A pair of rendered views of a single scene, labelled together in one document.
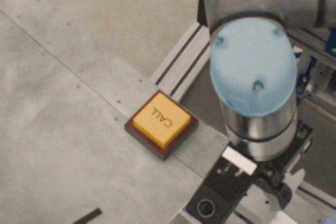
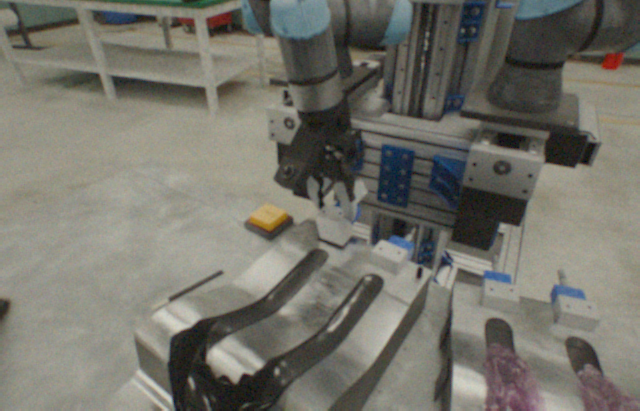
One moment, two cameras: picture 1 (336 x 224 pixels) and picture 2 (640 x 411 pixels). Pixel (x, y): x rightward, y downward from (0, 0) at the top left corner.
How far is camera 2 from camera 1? 0.53 m
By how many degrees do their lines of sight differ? 29
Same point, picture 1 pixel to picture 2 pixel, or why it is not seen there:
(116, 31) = not seen: hidden behind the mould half
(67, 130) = (203, 232)
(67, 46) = (208, 195)
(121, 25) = not seen: hidden behind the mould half
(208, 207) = (288, 168)
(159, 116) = (266, 212)
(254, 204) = (331, 215)
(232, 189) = (305, 152)
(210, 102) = not seen: hidden behind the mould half
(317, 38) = (371, 192)
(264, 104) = (307, 21)
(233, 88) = (284, 6)
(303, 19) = (336, 23)
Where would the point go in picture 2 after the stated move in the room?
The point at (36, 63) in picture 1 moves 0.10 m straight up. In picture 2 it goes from (184, 203) to (176, 168)
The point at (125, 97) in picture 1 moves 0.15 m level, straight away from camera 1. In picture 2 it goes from (246, 214) to (244, 182)
